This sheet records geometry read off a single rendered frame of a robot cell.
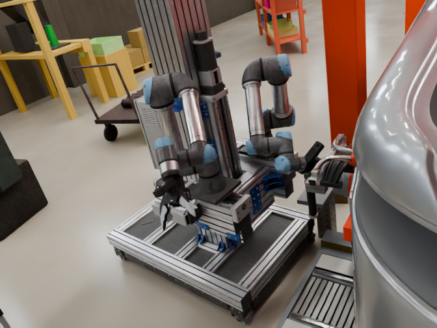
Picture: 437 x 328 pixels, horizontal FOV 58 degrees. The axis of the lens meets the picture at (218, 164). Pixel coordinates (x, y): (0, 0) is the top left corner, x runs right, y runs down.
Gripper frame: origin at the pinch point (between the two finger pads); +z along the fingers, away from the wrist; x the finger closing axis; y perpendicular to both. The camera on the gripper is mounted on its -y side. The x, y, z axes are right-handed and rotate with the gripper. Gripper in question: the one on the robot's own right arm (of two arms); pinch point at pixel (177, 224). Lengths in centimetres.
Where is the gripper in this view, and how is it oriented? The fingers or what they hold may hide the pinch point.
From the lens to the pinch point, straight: 145.1
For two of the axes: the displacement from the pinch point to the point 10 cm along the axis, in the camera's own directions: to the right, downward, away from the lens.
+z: 2.4, 8.9, -3.8
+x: -8.0, 4.1, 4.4
